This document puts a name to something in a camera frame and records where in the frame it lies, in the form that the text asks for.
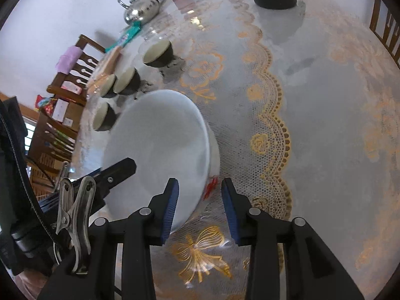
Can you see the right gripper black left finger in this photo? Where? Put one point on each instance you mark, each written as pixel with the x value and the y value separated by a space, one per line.
pixel 149 226

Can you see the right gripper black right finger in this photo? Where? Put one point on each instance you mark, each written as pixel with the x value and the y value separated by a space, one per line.
pixel 251 226

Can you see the large white floral bowl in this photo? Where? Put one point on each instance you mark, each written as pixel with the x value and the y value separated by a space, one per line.
pixel 166 135

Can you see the steel clip on right gripper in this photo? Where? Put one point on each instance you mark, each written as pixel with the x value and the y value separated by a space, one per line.
pixel 72 223

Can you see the dark small tea bowl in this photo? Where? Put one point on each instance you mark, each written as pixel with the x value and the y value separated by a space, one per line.
pixel 128 83
pixel 104 118
pixel 159 55
pixel 107 89

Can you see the wooden chair with purple cloth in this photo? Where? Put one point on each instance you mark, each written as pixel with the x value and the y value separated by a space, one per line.
pixel 79 74

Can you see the purple cloth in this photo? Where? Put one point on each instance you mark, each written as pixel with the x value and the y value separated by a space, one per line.
pixel 67 60

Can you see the teal packaged item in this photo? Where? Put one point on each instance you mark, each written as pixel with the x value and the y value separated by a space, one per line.
pixel 126 36

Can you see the steel kettle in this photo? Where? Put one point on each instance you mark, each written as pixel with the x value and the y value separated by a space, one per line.
pixel 140 11

